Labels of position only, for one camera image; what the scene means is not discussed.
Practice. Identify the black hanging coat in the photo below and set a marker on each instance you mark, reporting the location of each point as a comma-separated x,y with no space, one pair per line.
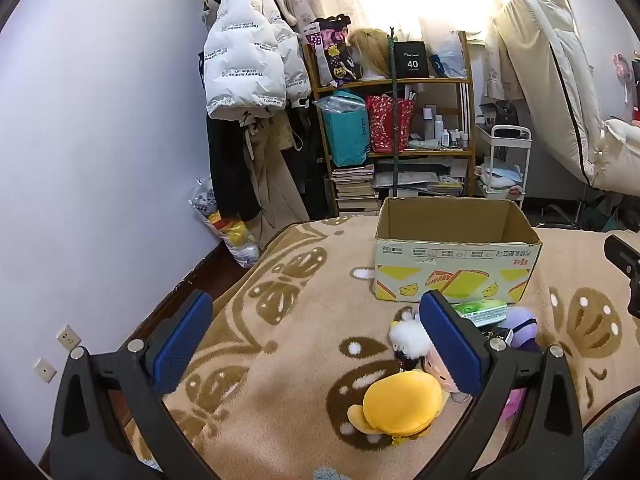
230,170

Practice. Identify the beige hanging trousers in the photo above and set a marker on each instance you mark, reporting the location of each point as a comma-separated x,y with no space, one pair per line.
275,180

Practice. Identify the purple toy packages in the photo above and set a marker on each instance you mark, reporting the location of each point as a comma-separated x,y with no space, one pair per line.
330,55

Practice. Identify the wooden shelf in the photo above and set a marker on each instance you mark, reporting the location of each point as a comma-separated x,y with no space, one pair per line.
440,81

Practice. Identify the grey-blue cloth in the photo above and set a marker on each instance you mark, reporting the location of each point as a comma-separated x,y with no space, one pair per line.
610,435

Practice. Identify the purple plush toy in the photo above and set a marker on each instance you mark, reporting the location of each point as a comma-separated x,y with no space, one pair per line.
522,325

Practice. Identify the stack of books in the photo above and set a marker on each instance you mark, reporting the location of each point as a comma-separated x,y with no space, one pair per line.
355,190

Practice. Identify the yellow plush toy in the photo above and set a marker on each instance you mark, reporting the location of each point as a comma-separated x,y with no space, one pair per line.
400,405

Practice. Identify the white blue plastic bag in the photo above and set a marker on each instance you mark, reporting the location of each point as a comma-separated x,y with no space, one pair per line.
447,62

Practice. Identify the white wall socket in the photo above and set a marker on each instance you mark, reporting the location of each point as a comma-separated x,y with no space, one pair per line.
68,336
45,370

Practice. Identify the pink plush toy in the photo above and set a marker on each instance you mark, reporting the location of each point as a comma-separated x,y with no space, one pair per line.
512,402

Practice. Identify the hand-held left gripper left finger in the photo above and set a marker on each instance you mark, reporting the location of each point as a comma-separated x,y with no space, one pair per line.
182,345

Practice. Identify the group of cosmetic bottles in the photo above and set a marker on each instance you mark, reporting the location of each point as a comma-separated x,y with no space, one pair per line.
439,127

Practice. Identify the teal paper bag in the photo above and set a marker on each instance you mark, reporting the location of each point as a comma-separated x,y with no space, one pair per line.
345,135

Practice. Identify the white puffer jacket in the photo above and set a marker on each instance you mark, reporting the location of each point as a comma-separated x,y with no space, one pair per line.
245,60

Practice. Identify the plastic bag of toys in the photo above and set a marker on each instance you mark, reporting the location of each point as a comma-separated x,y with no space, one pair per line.
235,235

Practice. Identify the white trolley cart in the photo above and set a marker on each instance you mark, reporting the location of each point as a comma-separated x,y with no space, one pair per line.
500,132

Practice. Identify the cream pillow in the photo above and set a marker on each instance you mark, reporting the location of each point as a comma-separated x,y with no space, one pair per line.
622,145

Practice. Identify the beige brown patterned blanket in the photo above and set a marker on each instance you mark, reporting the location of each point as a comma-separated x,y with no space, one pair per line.
300,360

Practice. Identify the printed cardboard box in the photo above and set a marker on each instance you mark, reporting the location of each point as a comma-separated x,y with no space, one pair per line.
450,265

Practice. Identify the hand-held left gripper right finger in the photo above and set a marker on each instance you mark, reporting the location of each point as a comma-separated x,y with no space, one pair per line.
450,340

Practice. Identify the green tissue pack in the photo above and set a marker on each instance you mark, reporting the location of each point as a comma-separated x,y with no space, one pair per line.
480,310

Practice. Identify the blonde wig head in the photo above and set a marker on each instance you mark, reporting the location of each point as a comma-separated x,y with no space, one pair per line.
372,50

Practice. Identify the white folded mattress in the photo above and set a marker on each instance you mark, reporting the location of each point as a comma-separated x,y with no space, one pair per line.
550,70

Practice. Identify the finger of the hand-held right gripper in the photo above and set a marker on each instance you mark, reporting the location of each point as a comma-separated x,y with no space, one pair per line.
625,260

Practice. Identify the pink small fan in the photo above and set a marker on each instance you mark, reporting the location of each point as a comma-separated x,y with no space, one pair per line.
622,66

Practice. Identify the red patterned bag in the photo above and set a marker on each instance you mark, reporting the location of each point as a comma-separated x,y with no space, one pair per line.
385,125

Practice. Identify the black box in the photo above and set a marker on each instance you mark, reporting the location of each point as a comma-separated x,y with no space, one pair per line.
412,60

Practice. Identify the white fluffy plush toy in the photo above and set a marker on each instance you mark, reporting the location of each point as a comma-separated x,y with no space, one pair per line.
412,337

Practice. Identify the dark green pole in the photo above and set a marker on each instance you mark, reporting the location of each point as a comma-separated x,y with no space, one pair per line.
395,110

